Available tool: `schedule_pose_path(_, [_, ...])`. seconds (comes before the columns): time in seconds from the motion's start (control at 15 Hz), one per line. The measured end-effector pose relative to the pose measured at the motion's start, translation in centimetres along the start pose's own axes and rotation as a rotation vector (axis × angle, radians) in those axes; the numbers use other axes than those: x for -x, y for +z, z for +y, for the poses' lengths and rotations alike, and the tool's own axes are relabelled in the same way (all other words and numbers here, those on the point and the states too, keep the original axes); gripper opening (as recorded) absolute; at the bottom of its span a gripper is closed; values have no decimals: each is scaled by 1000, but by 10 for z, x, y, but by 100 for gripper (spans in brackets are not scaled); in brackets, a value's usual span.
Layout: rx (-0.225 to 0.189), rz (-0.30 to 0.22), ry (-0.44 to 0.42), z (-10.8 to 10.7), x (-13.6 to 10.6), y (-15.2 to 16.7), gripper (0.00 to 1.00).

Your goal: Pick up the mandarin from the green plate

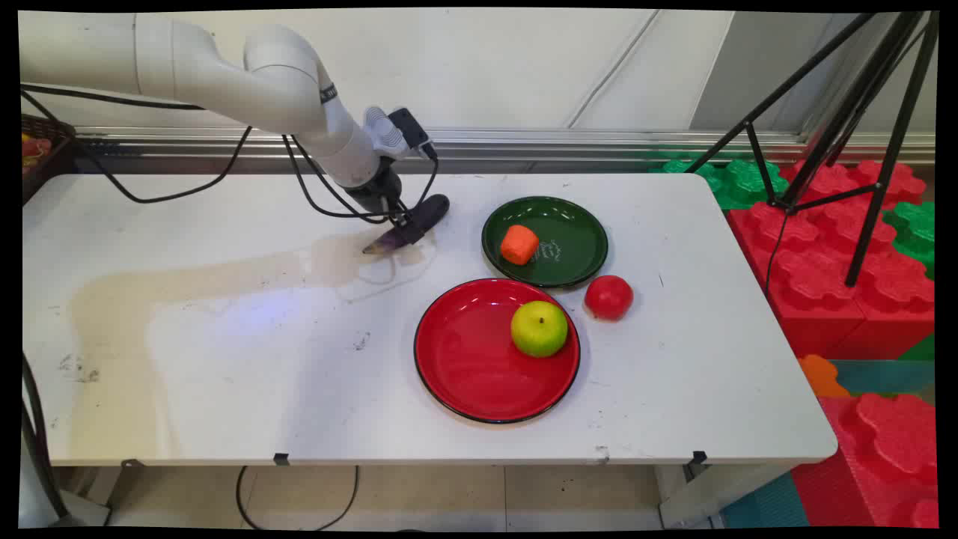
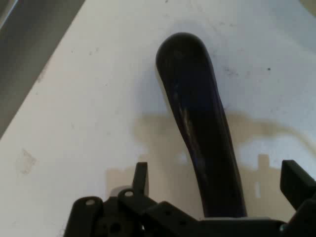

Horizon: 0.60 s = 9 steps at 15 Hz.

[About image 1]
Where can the large red foam block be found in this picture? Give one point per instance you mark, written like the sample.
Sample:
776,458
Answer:
816,277

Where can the aluminium wall rail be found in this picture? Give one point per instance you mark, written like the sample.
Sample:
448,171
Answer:
561,142

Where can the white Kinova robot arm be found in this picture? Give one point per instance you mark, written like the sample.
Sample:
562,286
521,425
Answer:
224,71

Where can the black wrist camera white mount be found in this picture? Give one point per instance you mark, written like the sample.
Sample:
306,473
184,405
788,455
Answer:
397,131

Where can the black tripod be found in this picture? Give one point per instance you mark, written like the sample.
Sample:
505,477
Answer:
888,157

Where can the dark green plate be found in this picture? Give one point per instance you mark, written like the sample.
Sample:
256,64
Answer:
576,239

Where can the green toy apple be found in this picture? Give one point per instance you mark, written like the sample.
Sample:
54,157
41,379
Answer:
539,329

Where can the grey table leg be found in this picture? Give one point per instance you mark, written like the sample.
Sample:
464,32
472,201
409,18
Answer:
112,486

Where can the orange foam piece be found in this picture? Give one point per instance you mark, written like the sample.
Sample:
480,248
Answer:
821,376

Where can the red toy tomato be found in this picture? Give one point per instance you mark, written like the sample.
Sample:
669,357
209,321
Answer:
608,297

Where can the purple toy eggplant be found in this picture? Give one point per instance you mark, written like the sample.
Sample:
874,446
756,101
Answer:
432,211

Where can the dark woven basket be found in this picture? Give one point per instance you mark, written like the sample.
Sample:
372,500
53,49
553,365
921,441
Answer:
52,161

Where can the teal foam mat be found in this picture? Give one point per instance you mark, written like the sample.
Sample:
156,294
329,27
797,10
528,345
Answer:
887,376
767,505

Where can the green foam block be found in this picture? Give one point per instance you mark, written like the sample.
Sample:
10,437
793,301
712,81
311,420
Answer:
737,183
914,232

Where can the toy fruits in basket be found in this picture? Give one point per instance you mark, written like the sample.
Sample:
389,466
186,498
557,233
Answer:
31,150

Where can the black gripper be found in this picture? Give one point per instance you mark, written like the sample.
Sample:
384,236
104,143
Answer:
378,191

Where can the red plate black rim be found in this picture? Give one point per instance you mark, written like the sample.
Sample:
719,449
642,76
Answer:
468,359

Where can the white table leg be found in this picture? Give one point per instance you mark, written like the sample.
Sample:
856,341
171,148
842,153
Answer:
711,494

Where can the orange toy carrot piece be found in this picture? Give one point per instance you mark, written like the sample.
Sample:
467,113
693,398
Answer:
519,245

